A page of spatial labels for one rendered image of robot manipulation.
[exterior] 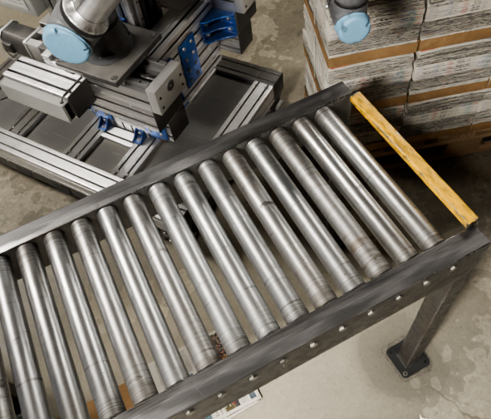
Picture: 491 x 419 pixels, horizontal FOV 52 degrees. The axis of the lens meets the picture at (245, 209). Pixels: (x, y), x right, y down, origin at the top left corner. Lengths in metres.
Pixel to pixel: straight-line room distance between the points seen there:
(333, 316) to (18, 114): 1.83
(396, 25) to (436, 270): 0.84
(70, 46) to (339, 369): 1.27
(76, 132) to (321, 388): 1.40
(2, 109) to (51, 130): 0.29
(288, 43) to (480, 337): 1.67
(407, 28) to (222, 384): 1.18
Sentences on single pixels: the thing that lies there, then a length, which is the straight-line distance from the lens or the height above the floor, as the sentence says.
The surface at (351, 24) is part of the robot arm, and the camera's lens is 1.18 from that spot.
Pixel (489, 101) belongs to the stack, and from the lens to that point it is 2.10.
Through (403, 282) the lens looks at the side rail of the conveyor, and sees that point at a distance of 1.05.
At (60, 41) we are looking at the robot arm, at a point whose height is 1.01.
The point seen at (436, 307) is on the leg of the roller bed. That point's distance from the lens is 1.36.
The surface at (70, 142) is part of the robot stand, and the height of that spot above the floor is 0.21.
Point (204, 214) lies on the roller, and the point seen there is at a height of 0.80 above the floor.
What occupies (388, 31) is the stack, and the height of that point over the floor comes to 0.71.
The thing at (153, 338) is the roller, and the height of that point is 0.80.
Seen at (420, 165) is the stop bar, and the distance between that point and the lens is 1.18.
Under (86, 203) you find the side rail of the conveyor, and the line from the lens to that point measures 1.23.
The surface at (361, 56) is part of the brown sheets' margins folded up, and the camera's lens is 1.70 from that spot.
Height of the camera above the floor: 1.73
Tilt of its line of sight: 57 degrees down
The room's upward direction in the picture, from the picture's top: 11 degrees counter-clockwise
